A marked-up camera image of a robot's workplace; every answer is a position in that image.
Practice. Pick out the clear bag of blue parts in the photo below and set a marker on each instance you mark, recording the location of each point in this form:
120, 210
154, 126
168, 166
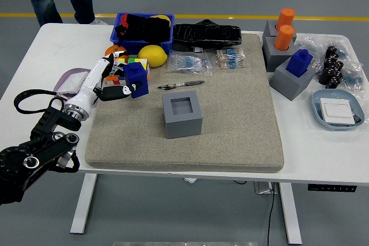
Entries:
314, 44

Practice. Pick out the orange fruit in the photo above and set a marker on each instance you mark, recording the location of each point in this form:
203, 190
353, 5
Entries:
111, 50

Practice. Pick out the black capacitors bundle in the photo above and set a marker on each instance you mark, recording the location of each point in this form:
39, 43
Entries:
331, 70

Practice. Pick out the white table leg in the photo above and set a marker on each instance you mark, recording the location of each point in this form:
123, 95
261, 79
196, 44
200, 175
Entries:
288, 214
83, 200

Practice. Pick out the black wrapped long object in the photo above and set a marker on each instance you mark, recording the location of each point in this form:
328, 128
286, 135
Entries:
207, 35

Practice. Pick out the blue plastic bin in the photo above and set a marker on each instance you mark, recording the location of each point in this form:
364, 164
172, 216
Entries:
135, 45

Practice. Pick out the white box under table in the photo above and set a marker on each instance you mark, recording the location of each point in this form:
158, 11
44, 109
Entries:
262, 188

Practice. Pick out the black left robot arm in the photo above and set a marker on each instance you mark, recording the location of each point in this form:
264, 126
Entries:
43, 148

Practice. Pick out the black cloth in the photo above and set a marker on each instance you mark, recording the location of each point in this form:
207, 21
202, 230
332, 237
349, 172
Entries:
144, 28

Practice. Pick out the black table control panel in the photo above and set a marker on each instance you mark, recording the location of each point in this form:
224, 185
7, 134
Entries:
331, 188

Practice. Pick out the yellow item in bin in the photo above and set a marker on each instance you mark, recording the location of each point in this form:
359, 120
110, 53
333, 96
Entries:
162, 17

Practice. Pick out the grey-brown mat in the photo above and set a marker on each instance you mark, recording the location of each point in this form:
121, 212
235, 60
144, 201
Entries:
230, 130

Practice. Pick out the blue-grey tray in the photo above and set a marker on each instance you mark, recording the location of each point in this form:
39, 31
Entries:
317, 105

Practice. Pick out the orange cylinder seal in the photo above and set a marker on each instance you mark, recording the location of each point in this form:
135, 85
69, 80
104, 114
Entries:
286, 17
284, 38

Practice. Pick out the grey seal holder block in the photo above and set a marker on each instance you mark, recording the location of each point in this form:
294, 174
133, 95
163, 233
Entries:
269, 31
184, 126
272, 58
288, 84

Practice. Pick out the colourful puzzle cube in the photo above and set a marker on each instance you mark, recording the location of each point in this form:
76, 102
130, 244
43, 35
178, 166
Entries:
141, 62
121, 60

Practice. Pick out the blue square seal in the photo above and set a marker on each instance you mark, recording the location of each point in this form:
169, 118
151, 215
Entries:
139, 80
299, 63

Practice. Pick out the purple tray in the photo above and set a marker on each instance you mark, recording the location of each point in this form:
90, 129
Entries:
75, 70

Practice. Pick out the clear bag of resistors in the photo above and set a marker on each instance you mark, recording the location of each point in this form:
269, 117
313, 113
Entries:
230, 57
187, 63

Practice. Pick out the small green circuit board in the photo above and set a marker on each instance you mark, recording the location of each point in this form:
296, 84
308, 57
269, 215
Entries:
357, 118

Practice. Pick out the yellow lemon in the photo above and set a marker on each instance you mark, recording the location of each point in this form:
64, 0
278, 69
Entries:
152, 55

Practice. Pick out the white switch panel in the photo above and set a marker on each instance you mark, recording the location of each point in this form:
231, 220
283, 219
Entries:
72, 81
335, 110

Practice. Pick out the black pen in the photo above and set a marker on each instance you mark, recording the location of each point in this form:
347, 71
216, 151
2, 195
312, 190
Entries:
173, 86

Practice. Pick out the red item in bin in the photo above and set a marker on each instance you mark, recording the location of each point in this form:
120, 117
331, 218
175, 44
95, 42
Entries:
123, 19

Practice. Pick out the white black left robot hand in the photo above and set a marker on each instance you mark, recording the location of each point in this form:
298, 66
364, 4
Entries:
89, 81

